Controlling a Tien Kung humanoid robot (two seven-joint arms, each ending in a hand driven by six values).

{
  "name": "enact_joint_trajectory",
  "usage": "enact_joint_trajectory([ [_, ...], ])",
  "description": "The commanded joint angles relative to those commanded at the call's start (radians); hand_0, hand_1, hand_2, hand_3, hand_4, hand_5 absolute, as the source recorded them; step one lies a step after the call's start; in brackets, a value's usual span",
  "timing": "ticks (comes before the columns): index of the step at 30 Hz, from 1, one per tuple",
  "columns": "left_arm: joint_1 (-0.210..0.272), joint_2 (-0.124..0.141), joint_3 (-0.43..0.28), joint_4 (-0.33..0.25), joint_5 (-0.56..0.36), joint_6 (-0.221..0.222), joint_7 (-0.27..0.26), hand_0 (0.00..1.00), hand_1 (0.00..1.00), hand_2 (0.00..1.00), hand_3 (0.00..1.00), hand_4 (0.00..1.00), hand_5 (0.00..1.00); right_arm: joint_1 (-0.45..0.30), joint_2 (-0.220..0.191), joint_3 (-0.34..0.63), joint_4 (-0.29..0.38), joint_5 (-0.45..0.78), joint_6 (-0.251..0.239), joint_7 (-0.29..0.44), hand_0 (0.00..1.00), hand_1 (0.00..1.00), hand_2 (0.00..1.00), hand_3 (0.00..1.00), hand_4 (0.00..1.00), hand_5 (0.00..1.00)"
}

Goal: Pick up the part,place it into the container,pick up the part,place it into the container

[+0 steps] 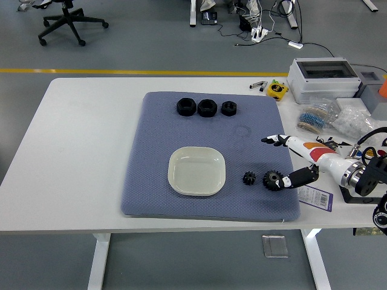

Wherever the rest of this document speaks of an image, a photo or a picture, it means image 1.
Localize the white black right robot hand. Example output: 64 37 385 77
261 134 351 190

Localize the large black gear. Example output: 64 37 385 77
262 170 284 192

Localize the small black gear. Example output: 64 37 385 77
241 171 257 187

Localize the white coloured-button control box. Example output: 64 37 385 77
338 141 387 206

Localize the white flat box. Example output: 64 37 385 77
336 97 371 115

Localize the small black hex nut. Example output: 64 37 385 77
221 101 238 117

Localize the large black hex nut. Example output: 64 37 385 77
197 98 218 118
176 97 197 117

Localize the black small electronic module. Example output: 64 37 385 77
314 135 351 149

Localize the clear bag of resistors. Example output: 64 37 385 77
296 98 338 135

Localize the purple-edged label card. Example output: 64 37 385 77
298 184 334 211

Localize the clear bag of white parts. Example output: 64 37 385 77
331 105 379 140

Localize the yellow tape measure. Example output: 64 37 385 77
266 83 290 102

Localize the grey plastic case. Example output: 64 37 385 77
353 68 387 120

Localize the silver black small tool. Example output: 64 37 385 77
249 80 269 92

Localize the clear floor plate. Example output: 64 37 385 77
261 234 290 259

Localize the white table leg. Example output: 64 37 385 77
301 228 333 290
86 233 111 290

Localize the white square dish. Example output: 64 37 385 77
167 146 227 197

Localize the white power strip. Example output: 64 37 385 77
250 26 270 43

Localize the white desk leg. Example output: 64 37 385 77
284 0 299 30
361 0 380 13
189 0 198 28

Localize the black power brick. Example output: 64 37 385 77
238 14 253 32

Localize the blue-grey textured mat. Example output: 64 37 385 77
120 91 302 224

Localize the person's foot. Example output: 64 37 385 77
245 0 262 15
199 0 217 13

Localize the black office chair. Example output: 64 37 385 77
31 0 109 47

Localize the grey electrical enclosure box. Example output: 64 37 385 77
286 57 362 105

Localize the black floor cable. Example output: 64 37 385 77
234 35 336 58

